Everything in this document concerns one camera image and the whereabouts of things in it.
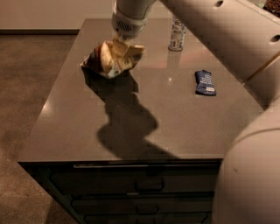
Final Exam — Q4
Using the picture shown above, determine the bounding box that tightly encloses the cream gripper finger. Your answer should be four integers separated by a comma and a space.
110, 39, 129, 66
124, 45, 145, 63

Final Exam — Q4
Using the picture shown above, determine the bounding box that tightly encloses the brown sea salt chip bag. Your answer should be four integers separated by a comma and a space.
80, 41, 137, 79

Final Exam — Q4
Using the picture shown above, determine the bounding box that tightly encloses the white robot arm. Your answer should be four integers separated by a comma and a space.
112, 0, 280, 224

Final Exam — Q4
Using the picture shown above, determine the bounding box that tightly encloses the blue snack bar wrapper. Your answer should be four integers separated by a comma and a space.
194, 70, 216, 96

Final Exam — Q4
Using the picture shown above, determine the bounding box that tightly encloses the dark drawer cabinet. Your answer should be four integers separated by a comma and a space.
19, 160, 220, 224

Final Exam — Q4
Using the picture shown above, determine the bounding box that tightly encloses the top drawer with handle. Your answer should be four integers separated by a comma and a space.
50, 168, 220, 196

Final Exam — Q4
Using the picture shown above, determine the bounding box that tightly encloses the drawer with handle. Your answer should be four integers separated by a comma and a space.
72, 197, 212, 215
50, 168, 220, 196

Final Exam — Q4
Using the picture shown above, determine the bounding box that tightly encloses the middle drawer with handle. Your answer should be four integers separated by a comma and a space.
72, 197, 212, 215

